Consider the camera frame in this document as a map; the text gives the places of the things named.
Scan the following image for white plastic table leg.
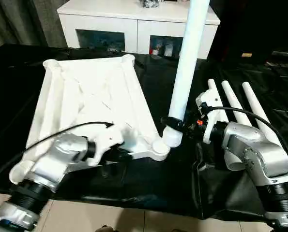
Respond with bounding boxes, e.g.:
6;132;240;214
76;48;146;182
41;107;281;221
221;81;253;126
207;79;245;172
161;0;211;148
242;82;281;141

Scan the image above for grey curtain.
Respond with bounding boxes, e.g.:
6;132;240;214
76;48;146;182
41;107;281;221
0;0;67;46

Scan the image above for white cabinet with glass doors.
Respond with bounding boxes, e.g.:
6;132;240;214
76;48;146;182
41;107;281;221
57;0;221;60

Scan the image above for black camera cable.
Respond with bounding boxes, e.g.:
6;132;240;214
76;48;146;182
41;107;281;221
25;120;114;152
201;103;288;179

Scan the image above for black plastic mat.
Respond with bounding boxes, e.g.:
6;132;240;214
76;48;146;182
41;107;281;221
0;43;288;220

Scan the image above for black left camera cable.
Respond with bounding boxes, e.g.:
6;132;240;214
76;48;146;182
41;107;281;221
25;120;114;152

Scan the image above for white bottle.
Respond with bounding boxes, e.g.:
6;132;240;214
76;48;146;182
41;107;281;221
163;43;173;58

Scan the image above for black right camera cable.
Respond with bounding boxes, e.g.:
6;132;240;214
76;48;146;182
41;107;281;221
201;103;288;179

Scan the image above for dark object on cabinet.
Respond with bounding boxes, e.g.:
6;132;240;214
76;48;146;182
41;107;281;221
140;0;163;10

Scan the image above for white plastic table top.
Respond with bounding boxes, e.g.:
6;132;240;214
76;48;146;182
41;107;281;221
9;54;171;184

